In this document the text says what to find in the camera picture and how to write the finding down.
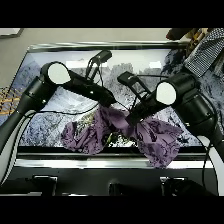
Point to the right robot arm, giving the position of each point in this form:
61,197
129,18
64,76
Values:
193,100

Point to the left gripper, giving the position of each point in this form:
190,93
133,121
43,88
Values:
102,96

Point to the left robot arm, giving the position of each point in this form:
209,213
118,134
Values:
36,93

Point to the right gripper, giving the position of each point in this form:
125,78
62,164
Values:
141,112

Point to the purple printed long-sleeved shirt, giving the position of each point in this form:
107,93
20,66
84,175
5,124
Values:
156,140

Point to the heap of clothes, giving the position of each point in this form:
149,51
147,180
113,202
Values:
178,33

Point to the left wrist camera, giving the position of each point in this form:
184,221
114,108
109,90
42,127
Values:
100,56

